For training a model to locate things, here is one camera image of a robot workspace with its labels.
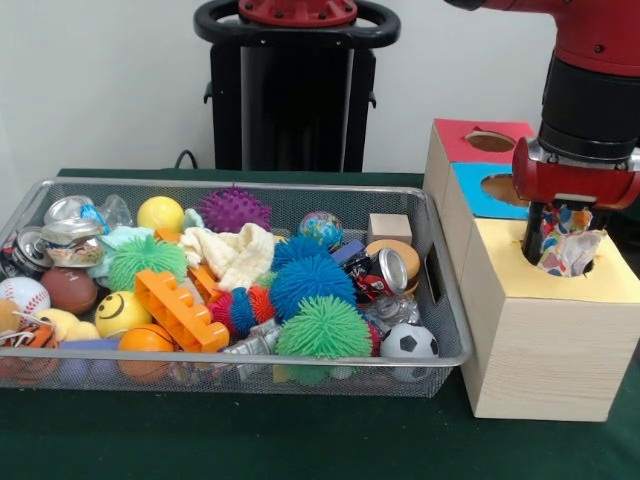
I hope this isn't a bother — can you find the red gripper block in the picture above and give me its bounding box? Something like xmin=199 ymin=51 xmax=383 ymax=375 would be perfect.
xmin=511 ymin=137 xmax=640 ymax=266

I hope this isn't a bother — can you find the polka dot cloth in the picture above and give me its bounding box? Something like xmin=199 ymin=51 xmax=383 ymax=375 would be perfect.
xmin=538 ymin=202 xmax=609 ymax=277

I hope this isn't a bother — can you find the shallow metal mesh bin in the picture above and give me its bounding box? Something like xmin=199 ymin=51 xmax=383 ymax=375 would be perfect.
xmin=0 ymin=177 xmax=475 ymax=399

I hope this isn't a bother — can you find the wooden box with three holes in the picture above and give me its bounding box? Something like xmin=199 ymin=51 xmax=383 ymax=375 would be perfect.
xmin=422 ymin=118 xmax=640 ymax=422

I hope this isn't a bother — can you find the black and white soccer ball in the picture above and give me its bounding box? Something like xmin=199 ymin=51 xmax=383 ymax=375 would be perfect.
xmin=380 ymin=322 xmax=441 ymax=382

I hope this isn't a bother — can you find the blue spiky rubber ball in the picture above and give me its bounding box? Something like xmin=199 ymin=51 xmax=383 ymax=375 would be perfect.
xmin=272 ymin=253 xmax=357 ymax=321

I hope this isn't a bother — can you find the green spiky rubber ball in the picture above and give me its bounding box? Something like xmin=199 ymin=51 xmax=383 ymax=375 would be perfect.
xmin=276 ymin=295 xmax=374 ymax=360
xmin=107 ymin=234 xmax=190 ymax=294

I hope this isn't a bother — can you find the red and blue spiky toy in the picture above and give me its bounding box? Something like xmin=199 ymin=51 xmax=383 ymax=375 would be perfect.
xmin=207 ymin=287 xmax=277 ymax=337

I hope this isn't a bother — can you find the purple spiky ball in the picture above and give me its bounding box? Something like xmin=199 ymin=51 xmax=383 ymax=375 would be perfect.
xmin=195 ymin=184 xmax=274 ymax=234

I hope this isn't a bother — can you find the dark green table cloth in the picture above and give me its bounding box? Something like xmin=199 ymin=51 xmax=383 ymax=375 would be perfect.
xmin=0 ymin=168 xmax=640 ymax=480

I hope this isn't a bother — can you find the orange toy building brick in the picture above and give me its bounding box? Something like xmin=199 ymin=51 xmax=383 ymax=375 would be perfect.
xmin=134 ymin=268 xmax=231 ymax=354

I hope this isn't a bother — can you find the yellow tennis ball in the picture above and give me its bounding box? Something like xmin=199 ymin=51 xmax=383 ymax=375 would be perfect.
xmin=137 ymin=196 xmax=186 ymax=234

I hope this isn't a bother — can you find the yellow smiley face ball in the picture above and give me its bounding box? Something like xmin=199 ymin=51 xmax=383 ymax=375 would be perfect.
xmin=94 ymin=291 xmax=154 ymax=339

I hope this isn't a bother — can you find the white baseball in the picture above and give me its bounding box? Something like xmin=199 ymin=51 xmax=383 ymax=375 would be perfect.
xmin=0 ymin=276 xmax=52 ymax=316

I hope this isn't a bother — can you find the black pedestal with red base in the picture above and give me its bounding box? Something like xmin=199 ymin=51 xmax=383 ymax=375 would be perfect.
xmin=193 ymin=0 xmax=401 ymax=174

